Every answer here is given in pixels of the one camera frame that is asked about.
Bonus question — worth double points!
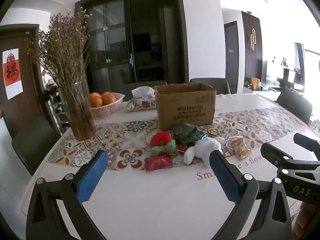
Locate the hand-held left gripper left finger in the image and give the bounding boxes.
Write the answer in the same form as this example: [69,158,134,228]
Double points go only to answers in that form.
[26,149,109,240]

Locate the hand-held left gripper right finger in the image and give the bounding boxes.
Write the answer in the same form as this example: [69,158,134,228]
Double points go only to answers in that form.
[209,149,293,240]

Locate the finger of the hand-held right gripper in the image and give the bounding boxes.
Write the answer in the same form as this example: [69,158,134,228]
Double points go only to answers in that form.
[293,133,320,153]
[260,142,320,178]

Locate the white plush toy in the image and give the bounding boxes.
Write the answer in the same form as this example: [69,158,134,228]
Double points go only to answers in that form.
[184,137,225,168]

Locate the tan biscuit packet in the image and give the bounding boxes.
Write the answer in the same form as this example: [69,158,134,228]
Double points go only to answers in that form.
[230,135,252,159]

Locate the dark green plush toy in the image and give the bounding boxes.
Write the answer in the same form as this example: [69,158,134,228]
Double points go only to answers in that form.
[172,122,209,145]

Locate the red foil packet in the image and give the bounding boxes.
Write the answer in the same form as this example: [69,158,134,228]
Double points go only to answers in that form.
[145,155,173,172]

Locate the red pom-pom plush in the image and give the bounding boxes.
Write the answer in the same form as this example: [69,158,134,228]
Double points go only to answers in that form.
[149,131,173,147]

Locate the brown cardboard box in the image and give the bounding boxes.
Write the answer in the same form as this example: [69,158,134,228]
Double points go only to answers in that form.
[154,83,217,131]

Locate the person's right forearm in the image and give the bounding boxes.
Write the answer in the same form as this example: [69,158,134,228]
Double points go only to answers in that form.
[295,202,320,240]

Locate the glass vase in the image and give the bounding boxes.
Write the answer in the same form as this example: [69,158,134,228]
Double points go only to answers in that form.
[58,81,97,141]

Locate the white low cabinet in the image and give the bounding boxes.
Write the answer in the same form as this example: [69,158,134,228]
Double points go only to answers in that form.
[244,86,283,101]

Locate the white plastic fruit basket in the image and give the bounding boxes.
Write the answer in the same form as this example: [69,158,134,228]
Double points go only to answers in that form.
[89,93,125,119]

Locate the floral patterned tablecloth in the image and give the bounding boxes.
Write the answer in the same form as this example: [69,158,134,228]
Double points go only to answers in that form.
[21,94,320,240]

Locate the orange fruit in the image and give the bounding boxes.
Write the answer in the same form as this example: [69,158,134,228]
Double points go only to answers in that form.
[101,92,117,105]
[89,92,103,107]

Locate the floral tissue box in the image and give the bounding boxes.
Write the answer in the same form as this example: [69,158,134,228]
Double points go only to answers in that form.
[126,86,157,111]

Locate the brown wooden door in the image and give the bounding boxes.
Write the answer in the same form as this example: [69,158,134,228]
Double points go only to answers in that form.
[0,24,45,133]

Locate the dark grey door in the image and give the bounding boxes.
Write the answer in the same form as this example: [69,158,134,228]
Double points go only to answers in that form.
[224,21,239,94]

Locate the dark glass sliding door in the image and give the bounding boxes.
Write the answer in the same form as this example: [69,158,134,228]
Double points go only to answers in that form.
[75,0,189,90]

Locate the dark slatted wall panel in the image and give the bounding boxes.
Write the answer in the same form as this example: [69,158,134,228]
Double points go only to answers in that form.
[241,11,263,83]

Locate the red wall calendar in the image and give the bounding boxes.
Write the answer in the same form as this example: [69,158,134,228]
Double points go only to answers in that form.
[2,48,23,100]

